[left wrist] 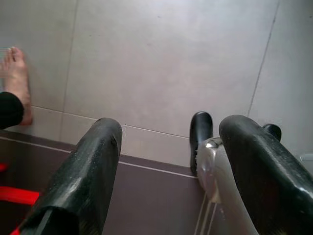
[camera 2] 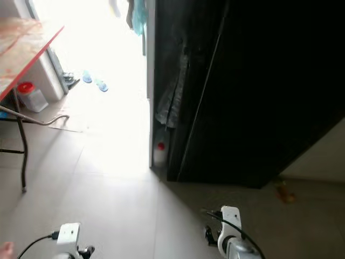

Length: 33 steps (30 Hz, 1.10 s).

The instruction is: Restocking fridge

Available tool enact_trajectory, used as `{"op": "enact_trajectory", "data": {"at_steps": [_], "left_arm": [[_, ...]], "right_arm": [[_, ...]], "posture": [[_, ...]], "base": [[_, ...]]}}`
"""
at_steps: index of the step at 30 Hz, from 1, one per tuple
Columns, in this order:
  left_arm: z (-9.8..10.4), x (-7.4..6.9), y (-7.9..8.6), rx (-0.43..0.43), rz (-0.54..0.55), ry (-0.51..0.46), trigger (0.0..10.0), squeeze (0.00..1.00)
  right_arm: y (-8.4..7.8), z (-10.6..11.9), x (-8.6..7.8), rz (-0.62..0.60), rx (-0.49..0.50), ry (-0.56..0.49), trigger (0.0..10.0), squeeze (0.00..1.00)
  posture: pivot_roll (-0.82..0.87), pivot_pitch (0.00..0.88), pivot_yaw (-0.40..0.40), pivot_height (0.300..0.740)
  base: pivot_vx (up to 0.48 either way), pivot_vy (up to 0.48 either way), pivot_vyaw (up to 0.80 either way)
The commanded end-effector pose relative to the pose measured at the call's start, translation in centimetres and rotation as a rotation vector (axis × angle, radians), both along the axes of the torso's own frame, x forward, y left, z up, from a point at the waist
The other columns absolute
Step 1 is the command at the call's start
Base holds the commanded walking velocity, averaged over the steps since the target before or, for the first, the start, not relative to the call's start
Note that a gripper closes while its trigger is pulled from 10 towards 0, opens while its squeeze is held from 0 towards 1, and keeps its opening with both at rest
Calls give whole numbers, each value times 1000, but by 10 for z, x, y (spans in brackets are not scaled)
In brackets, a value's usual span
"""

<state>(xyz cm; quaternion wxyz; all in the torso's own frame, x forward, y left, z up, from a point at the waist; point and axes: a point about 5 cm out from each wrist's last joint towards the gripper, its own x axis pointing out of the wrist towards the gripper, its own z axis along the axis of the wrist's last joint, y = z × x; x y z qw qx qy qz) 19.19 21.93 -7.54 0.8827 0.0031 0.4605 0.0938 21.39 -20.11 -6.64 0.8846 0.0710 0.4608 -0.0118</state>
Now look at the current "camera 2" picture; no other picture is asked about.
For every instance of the blue slipper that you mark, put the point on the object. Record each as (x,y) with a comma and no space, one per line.
(87,76)
(101,85)

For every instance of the dark sliding door frame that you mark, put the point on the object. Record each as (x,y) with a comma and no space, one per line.
(146,32)

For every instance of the dark metal table leg frame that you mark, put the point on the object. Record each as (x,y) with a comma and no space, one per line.
(23,162)

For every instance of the white bottle red cap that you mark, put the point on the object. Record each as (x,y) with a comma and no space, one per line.
(160,155)

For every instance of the black sandal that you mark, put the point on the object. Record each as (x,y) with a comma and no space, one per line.
(71,81)

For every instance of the small orange floor object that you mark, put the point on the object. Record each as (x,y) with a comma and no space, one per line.
(284,192)

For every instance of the black fridge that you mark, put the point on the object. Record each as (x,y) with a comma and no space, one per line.
(259,81)

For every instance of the red-edged marble pattern table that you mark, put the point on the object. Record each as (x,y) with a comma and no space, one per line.
(21,48)

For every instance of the person's bare foot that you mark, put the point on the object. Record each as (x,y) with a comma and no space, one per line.
(6,251)

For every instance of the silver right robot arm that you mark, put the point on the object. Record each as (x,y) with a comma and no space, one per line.
(243,249)

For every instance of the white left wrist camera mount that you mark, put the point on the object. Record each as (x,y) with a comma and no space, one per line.
(69,234)

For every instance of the teal hanging garment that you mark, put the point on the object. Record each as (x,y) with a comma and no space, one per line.
(138,16)

